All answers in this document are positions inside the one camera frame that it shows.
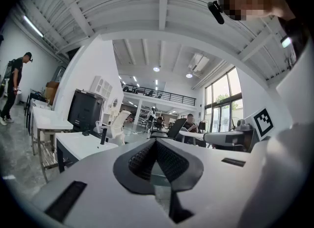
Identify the white washbasin with black faucet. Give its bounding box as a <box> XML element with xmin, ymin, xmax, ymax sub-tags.
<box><xmin>55</xmin><ymin>131</ymin><xmax>119</xmax><ymax>173</ymax></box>

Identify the white washbasin on metal rack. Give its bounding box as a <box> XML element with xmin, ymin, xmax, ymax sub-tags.
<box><xmin>31</xmin><ymin>106</ymin><xmax>74</xmax><ymax>134</ymax></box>

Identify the large glass window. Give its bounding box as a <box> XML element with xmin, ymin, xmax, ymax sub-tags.
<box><xmin>204</xmin><ymin>66</ymin><xmax>244</xmax><ymax>133</ymax></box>

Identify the ceiling air conditioner unit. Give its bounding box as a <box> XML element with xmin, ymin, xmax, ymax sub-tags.
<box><xmin>188</xmin><ymin>52</ymin><xmax>210</xmax><ymax>73</ymax></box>

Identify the black faucet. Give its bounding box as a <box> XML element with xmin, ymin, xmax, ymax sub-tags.
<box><xmin>100</xmin><ymin>127</ymin><xmax>108</xmax><ymax>145</ymax></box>

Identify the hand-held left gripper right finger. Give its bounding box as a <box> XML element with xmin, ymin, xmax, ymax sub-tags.
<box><xmin>156</xmin><ymin>138</ymin><xmax>205</xmax><ymax>224</ymax></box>

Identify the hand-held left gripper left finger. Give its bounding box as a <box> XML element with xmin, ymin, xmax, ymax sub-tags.
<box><xmin>113</xmin><ymin>138</ymin><xmax>157</xmax><ymax>195</ymax></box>

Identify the large black monitor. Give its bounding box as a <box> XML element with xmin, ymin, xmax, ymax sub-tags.
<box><xmin>67</xmin><ymin>88</ymin><xmax>105</xmax><ymax>134</ymax></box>

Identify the black mezzanine railing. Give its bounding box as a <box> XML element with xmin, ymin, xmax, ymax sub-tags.
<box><xmin>121</xmin><ymin>84</ymin><xmax>197</xmax><ymax>107</ymax></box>

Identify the black office chair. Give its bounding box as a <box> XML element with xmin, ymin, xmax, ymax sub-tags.
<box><xmin>150</xmin><ymin>117</ymin><xmax>187</xmax><ymax>142</ymax></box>

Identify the white office chair base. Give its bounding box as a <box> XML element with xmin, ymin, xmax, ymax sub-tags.
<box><xmin>95</xmin><ymin>110</ymin><xmax>132</xmax><ymax>146</ymax></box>

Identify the long tube ceiling light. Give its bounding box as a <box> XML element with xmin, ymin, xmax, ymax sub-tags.
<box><xmin>23</xmin><ymin>15</ymin><xmax>45</xmax><ymax>38</ymax></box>

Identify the black head-mounted camera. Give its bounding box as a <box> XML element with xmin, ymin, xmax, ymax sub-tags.
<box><xmin>207</xmin><ymin>0</ymin><xmax>225</xmax><ymax>25</ymax></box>

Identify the white wall cabinet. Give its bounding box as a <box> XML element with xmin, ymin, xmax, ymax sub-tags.
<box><xmin>89</xmin><ymin>75</ymin><xmax>114</xmax><ymax>100</ymax></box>

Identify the brown cardboard box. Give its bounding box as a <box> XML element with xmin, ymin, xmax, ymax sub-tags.
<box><xmin>45</xmin><ymin>81</ymin><xmax>60</xmax><ymax>105</ymax></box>

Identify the metal rack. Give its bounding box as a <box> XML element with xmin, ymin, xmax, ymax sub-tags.
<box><xmin>31</xmin><ymin>128</ymin><xmax>61</xmax><ymax>184</ymax></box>

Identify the person's black shirt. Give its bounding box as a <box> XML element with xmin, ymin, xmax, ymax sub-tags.
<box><xmin>278</xmin><ymin>17</ymin><xmax>312</xmax><ymax>60</ymax></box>

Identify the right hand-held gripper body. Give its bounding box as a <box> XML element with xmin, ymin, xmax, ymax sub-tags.
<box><xmin>203</xmin><ymin>108</ymin><xmax>276</xmax><ymax>153</ymax></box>

